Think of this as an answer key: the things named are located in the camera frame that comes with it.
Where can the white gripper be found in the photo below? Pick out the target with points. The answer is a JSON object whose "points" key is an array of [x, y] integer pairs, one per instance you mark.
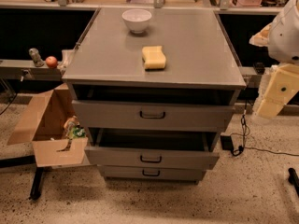
{"points": [[284, 37]]}

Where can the grey drawer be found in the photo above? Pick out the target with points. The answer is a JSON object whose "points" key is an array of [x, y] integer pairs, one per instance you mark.
{"points": [[150, 116], [151, 173], [151, 149]]}

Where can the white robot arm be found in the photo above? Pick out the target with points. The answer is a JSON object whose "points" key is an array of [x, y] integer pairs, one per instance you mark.
{"points": [[281, 37]]}

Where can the grey drawer cabinet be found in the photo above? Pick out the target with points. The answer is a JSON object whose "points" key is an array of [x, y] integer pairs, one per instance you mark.
{"points": [[200, 67]]}

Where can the grey bottom drawer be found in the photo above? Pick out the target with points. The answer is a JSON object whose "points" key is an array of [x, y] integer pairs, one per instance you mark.
{"points": [[151, 173]]}

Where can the grey top drawer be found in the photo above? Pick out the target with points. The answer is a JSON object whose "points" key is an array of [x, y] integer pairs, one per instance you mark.
{"points": [[150, 116]]}

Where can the black power adapter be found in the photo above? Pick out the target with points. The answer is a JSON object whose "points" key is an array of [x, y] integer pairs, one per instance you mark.
{"points": [[227, 143]]}

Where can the black stand foot right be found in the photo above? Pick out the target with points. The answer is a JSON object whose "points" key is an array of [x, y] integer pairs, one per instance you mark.
{"points": [[293, 179]]}

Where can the yellow sponge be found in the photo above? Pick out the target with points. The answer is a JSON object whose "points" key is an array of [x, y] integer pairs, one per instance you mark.
{"points": [[153, 57]]}

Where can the white ceramic bowl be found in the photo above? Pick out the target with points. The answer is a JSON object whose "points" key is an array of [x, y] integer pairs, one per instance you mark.
{"points": [[136, 20]]}

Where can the green snack packet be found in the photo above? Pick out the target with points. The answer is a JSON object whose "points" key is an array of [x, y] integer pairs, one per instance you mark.
{"points": [[76, 132]]}

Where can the red apple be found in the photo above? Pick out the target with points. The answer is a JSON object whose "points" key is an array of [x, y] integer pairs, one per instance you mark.
{"points": [[51, 62]]}

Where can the brown cardboard box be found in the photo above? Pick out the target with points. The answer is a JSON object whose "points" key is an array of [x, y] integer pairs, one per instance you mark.
{"points": [[42, 124]]}

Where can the small grey figurine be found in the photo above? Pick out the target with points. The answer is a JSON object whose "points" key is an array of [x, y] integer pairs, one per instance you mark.
{"points": [[37, 60]]}

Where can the black table leg base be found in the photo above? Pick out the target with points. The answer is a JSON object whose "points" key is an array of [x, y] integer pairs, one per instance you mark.
{"points": [[35, 192]]}

